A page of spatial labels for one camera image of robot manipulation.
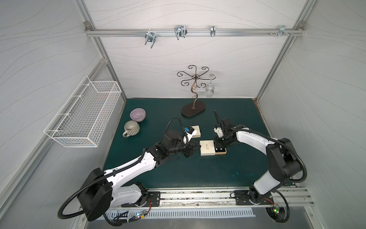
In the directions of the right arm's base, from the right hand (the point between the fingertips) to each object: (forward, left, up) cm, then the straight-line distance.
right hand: (216, 144), depth 91 cm
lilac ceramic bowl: (+22, +58, +2) cm, 62 cm away
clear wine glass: (+32, +4, +19) cm, 38 cm away
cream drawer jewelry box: (+7, +12, 0) cm, 14 cm away
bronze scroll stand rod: (+32, +15, +28) cm, 45 cm away
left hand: (-9, +12, +16) cm, 22 cm away
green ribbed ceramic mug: (+10, +60, 0) cm, 60 cm away
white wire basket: (-6, +70, +29) cm, 76 cm away
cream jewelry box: (-3, +6, 0) cm, 6 cm away
